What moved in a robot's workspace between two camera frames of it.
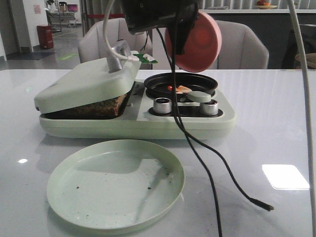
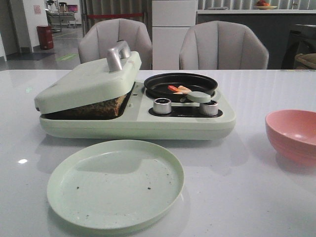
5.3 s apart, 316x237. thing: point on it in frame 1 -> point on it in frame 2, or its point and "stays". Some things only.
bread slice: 111,108 stays
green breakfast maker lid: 94,81 stays
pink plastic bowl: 203,46 -> 292,134
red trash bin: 45,35 stays
